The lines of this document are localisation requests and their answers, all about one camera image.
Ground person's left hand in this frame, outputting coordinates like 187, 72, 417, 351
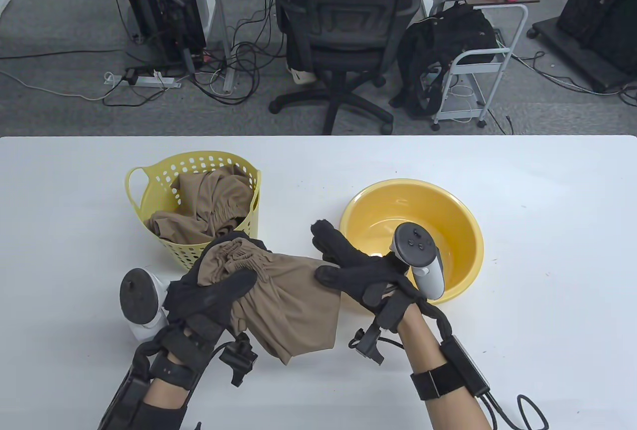
163, 231, 268, 342

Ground person's right hand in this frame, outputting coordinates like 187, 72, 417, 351
311, 219, 433, 334

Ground black handheld controller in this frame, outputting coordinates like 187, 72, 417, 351
390, 222, 445, 300
119, 267, 172, 342

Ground tan shorts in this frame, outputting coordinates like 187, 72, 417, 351
198, 238, 343, 365
144, 165, 255, 244

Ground black lattice forearm brace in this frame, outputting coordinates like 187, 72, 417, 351
97, 360, 150, 430

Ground person's left forearm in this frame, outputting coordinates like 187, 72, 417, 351
144, 345, 200, 408

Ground yellow round plastic basin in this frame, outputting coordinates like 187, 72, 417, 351
339, 179, 484, 305

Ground yellow perforated plastic basket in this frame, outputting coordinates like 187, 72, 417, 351
124, 151, 262, 271

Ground black box wrist device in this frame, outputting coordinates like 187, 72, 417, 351
440, 335, 491, 397

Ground white power strip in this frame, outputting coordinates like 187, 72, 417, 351
130, 76, 182, 88

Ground black mesh office chair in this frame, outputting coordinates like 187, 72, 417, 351
269, 0, 436, 135

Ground black backpack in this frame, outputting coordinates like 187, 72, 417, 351
390, 2, 498, 118

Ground grey metal desk leg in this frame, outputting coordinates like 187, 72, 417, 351
207, 0, 237, 95

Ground black computer tower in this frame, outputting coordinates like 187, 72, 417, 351
112, 0, 207, 67

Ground black cabinet on casters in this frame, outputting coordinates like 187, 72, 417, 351
528, 0, 637, 93

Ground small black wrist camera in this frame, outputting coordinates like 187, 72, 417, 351
348, 326, 384, 366
219, 333, 258, 387

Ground black wrist device cable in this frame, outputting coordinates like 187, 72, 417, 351
480, 393, 549, 430

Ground tangle of black cables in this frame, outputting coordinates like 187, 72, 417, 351
189, 7, 282, 106

